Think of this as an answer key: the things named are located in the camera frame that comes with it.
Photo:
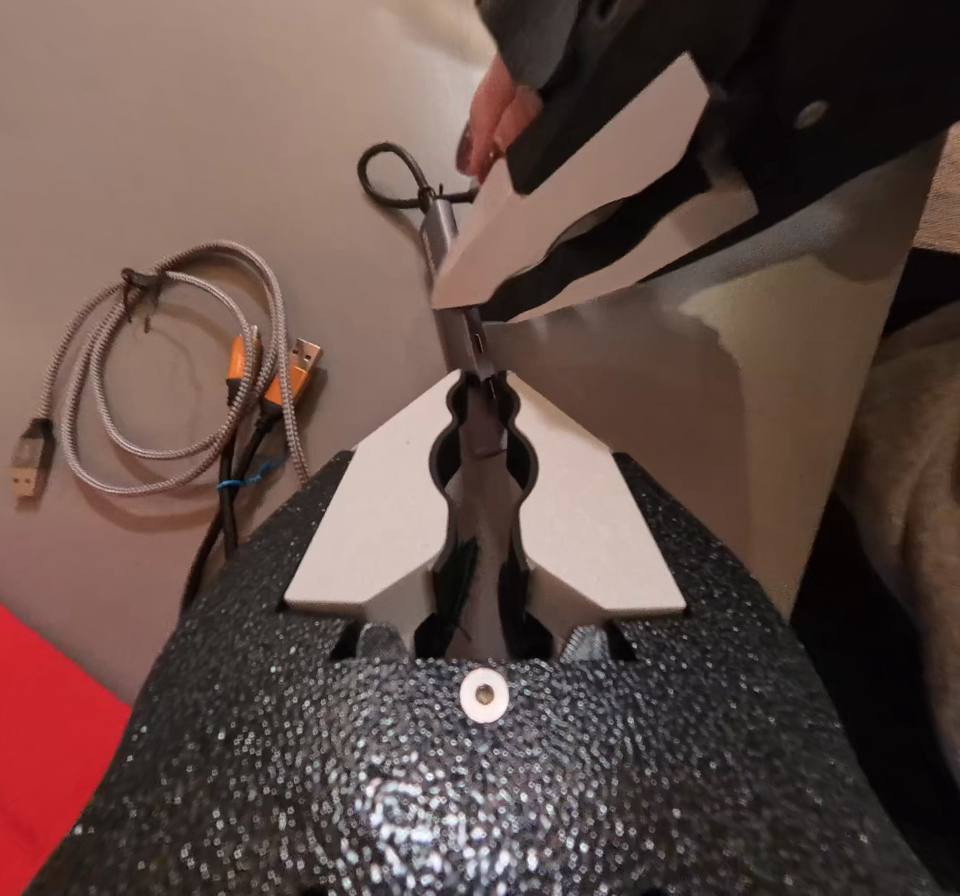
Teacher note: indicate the grey usb hub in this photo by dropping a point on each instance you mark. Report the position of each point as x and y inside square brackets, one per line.
[454, 333]

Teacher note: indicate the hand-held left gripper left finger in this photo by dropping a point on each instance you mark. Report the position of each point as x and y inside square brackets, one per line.
[360, 536]

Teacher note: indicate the person's right hand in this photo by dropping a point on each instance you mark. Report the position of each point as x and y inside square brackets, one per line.
[499, 115]

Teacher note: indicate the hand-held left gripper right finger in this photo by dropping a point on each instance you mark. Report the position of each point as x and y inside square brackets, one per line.
[600, 536]

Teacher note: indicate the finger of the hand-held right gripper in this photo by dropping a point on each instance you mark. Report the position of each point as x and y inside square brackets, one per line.
[570, 175]
[675, 235]

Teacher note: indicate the red plastic bin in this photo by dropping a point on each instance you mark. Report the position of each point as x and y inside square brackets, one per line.
[45, 723]

